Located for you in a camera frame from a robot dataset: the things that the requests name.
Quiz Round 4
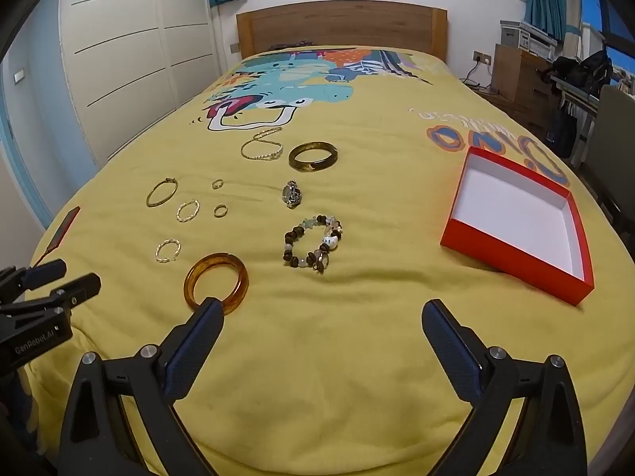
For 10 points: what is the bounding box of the wooden cabinet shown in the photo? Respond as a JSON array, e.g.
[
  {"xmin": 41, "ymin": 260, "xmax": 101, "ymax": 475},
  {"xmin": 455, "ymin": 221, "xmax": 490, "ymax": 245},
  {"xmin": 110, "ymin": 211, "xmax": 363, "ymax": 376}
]
[{"xmin": 491, "ymin": 44, "xmax": 554, "ymax": 110}]

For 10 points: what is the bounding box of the black cable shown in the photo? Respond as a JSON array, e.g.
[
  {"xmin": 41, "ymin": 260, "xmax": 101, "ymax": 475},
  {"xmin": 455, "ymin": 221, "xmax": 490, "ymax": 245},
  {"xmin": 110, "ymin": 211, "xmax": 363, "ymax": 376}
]
[{"xmin": 461, "ymin": 62, "xmax": 497, "ymax": 94}]

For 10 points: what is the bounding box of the grey desk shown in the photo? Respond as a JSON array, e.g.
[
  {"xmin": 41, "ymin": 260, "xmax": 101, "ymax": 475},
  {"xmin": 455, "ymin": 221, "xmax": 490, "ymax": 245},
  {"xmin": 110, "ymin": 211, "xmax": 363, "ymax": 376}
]
[{"xmin": 546, "ymin": 72, "xmax": 635, "ymax": 159}]

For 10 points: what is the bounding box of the yellow printed blanket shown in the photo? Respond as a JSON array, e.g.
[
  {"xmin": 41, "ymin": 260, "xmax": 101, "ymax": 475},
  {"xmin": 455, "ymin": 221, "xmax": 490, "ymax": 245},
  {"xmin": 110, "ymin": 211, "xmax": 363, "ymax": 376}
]
[{"xmin": 20, "ymin": 46, "xmax": 628, "ymax": 476}]

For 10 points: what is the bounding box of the white wardrobe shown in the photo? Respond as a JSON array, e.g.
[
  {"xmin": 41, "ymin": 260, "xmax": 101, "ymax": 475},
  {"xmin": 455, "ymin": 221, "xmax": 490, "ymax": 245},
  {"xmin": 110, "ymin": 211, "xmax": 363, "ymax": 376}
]
[{"xmin": 60, "ymin": 0, "xmax": 221, "ymax": 169}]

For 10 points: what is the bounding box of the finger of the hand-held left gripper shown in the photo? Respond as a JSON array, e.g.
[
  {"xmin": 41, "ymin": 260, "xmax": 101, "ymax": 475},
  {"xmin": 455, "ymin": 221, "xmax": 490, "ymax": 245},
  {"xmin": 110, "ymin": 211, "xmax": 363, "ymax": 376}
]
[
  {"xmin": 0, "ymin": 273, "xmax": 102, "ymax": 328},
  {"xmin": 0, "ymin": 259, "xmax": 67, "ymax": 303}
]

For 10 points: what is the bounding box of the dark blue bag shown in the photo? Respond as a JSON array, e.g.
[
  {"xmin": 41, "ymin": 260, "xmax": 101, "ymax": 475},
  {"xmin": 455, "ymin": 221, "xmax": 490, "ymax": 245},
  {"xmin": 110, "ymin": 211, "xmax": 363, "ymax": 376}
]
[{"xmin": 548, "ymin": 104, "xmax": 579, "ymax": 157}]

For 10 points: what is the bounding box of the dark olive bangle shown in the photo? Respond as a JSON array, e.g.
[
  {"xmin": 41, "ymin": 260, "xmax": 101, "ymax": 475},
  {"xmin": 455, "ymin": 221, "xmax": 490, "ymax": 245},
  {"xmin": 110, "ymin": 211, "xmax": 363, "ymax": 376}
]
[{"xmin": 288, "ymin": 141, "xmax": 339, "ymax": 171}]

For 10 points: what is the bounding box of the window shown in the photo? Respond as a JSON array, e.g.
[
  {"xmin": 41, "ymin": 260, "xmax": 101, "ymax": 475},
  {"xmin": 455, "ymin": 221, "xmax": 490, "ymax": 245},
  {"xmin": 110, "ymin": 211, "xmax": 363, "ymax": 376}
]
[{"xmin": 578, "ymin": 0, "xmax": 635, "ymax": 60}]

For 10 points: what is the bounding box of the red flat case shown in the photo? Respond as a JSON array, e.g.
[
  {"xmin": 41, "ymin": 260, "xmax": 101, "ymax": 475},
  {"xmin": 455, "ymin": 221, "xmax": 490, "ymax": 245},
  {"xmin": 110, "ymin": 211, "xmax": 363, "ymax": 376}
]
[{"xmin": 32, "ymin": 207, "xmax": 81, "ymax": 265}]

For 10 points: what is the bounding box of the beaded bracelet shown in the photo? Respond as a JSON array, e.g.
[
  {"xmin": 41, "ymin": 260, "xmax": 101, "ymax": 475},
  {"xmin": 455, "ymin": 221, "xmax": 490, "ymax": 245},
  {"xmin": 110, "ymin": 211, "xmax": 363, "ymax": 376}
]
[{"xmin": 283, "ymin": 214, "xmax": 344, "ymax": 274}]

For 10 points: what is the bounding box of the thin gold bangle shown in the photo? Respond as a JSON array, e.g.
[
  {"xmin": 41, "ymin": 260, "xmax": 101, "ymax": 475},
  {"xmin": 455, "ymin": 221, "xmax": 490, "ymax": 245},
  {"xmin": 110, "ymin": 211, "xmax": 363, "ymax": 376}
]
[{"xmin": 146, "ymin": 177, "xmax": 178, "ymax": 208}]

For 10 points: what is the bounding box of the grey chair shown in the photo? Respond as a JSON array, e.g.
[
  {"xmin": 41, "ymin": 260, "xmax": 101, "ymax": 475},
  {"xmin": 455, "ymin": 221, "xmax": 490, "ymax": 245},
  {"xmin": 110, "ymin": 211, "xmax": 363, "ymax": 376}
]
[{"xmin": 580, "ymin": 84, "xmax": 635, "ymax": 209}]

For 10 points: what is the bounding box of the wooden headboard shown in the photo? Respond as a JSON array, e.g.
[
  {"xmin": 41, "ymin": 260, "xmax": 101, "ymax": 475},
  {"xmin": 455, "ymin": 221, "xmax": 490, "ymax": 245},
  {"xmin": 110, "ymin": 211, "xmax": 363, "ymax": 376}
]
[{"xmin": 237, "ymin": 1, "xmax": 448, "ymax": 63}]

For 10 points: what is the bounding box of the red cardboard box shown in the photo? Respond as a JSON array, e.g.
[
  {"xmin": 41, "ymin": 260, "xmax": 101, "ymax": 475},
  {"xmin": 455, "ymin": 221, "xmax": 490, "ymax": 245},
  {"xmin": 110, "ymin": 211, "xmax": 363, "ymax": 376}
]
[{"xmin": 441, "ymin": 147, "xmax": 595, "ymax": 307}]

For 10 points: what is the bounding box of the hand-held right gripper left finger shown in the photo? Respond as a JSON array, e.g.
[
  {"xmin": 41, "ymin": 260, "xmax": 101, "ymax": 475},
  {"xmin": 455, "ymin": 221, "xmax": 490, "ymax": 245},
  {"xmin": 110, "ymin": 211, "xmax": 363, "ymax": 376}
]
[{"xmin": 58, "ymin": 296, "xmax": 226, "ymax": 476}]

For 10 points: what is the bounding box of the white printer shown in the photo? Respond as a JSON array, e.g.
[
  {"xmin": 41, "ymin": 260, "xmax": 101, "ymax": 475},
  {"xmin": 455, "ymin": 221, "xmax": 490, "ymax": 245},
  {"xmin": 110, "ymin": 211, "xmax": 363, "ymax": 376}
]
[{"xmin": 500, "ymin": 20, "xmax": 559, "ymax": 55}]

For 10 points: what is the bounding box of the gold chain bracelet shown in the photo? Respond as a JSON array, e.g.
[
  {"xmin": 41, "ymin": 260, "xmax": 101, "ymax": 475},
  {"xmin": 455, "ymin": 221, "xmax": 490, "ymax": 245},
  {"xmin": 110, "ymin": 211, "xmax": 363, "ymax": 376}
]
[{"xmin": 241, "ymin": 126, "xmax": 285, "ymax": 162}]

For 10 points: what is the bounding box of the amber bangle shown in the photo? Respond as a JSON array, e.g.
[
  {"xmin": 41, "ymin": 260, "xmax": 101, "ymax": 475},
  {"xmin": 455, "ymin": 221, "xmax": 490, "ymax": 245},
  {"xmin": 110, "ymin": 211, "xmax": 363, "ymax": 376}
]
[{"xmin": 183, "ymin": 253, "xmax": 249, "ymax": 315}]

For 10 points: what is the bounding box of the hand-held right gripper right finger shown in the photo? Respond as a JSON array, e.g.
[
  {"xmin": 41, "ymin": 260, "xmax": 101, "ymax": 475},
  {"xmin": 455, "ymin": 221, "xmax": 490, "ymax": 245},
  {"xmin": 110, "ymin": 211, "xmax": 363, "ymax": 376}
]
[{"xmin": 421, "ymin": 299, "xmax": 589, "ymax": 476}]

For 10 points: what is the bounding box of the black bag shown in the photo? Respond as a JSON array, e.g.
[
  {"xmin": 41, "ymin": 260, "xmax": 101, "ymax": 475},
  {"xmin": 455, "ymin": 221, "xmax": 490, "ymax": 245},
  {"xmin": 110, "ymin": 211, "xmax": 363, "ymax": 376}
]
[{"xmin": 550, "ymin": 50, "xmax": 616, "ymax": 87}]

